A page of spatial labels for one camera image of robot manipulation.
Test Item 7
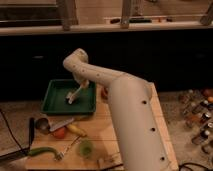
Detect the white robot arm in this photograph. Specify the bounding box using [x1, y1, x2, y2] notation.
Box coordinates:
[63, 48, 172, 171]

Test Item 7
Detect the green plastic tray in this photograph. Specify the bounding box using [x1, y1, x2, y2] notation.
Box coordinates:
[41, 79, 96, 116]

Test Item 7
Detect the wooden block brush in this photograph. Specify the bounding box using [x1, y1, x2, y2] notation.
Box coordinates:
[97, 153, 122, 170]

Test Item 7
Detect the orange bowl with blue sponge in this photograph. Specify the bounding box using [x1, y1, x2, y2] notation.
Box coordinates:
[101, 87, 108, 99]

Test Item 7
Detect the yellow banana toy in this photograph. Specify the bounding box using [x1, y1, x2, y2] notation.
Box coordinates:
[67, 124, 86, 137]

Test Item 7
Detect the silver knife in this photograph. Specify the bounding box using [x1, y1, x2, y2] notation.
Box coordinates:
[50, 118, 74, 132]

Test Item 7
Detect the orange tomato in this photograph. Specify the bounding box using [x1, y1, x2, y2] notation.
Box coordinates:
[52, 127, 66, 139]

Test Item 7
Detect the metal measuring cup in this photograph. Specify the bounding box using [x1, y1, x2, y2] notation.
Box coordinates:
[35, 118, 50, 135]

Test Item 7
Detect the metal fork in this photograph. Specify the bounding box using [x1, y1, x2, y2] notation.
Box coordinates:
[60, 136, 81, 158]

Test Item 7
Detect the spice jars group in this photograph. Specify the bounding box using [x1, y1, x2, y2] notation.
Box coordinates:
[178, 90, 213, 145]

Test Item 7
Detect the black spatula handle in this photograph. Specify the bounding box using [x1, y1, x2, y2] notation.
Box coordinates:
[29, 117, 34, 148]

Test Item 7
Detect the green handled brush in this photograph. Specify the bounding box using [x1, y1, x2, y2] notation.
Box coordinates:
[28, 147, 63, 161]

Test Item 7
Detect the black cable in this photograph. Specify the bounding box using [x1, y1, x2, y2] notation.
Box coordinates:
[0, 109, 29, 155]

